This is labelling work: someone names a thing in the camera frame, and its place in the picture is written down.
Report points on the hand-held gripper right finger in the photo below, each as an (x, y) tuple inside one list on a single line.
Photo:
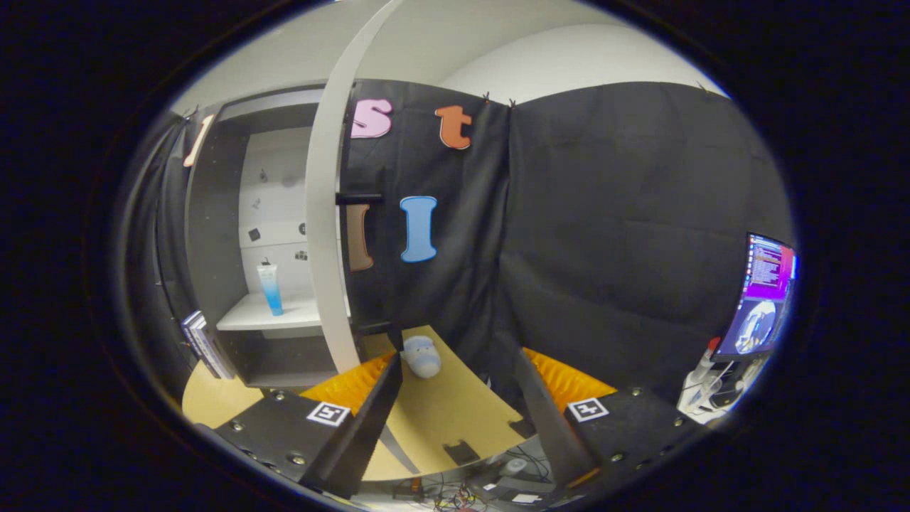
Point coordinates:
[(551, 427)]

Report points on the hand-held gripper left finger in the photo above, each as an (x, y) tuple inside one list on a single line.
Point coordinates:
[(370, 434)]

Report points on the white blue cosmetic tube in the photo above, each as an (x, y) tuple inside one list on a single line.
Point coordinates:
[(271, 291)]

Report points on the white cabinet door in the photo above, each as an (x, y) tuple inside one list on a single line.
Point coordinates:
[(320, 249)]

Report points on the black table clamp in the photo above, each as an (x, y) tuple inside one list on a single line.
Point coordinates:
[(462, 453), (522, 428)]

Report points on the white blue plush toy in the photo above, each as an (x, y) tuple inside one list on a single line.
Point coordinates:
[(423, 359)]

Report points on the white cabinet shelf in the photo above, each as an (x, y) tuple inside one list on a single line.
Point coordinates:
[(284, 316)]

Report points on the white bottle red cap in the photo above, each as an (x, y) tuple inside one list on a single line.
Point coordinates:
[(706, 363)]

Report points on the grey cover book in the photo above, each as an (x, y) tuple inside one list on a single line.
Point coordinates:
[(207, 346)]

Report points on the black backdrop cloth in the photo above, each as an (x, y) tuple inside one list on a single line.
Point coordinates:
[(604, 249)]

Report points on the blue spine book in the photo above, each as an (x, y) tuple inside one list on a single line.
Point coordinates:
[(187, 325)]

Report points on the grey cabinet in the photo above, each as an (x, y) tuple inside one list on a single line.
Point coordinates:
[(213, 249)]

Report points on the computer monitor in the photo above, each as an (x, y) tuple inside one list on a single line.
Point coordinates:
[(764, 284)]

